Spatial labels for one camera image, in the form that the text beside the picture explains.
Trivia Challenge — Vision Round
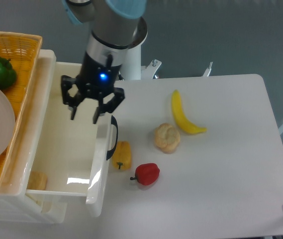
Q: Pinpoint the open white upper drawer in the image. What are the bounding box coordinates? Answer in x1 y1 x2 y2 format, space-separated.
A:
27 62 112 217

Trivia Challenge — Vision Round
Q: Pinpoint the round bread roll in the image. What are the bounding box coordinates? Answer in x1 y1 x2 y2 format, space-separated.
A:
154 123 181 153

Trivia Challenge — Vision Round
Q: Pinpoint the yellow woven basket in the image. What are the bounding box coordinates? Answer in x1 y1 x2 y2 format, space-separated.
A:
0 31 42 186

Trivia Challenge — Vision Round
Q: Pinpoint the yellow bell pepper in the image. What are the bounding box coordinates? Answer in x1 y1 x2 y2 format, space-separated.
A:
111 141 132 170

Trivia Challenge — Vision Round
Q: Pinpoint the red bell pepper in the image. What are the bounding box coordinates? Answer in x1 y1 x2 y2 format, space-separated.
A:
130 163 160 186

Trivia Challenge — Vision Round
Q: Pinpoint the yellow banana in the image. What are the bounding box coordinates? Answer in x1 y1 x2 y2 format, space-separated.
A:
171 90 207 135

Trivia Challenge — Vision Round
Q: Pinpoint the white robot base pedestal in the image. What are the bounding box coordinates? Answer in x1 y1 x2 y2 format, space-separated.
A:
117 17 162 81

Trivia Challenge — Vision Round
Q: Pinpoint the black drawer handle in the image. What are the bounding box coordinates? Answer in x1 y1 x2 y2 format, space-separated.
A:
106 116 118 160

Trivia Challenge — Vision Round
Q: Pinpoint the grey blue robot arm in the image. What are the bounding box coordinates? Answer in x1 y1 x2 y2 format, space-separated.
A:
61 0 147 123

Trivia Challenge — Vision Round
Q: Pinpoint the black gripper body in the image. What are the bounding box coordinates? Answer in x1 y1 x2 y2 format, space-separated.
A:
61 53 125 114

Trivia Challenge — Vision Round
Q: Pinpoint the square toasted bread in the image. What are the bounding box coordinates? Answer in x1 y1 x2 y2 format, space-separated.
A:
27 171 47 190

